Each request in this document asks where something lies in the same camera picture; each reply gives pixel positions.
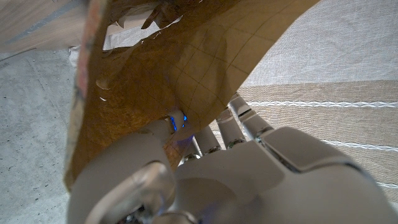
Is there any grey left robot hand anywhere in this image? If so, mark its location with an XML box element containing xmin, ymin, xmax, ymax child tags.
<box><xmin>67</xmin><ymin>91</ymin><xmax>398</xmax><ymax>224</ymax></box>

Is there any floral fabric piece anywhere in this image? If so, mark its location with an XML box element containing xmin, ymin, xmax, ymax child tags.
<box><xmin>63</xmin><ymin>0</ymin><xmax>321</xmax><ymax>190</ymax></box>

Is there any beige striped curtain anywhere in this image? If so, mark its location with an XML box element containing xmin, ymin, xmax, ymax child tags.
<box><xmin>211</xmin><ymin>0</ymin><xmax>398</xmax><ymax>206</ymax></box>

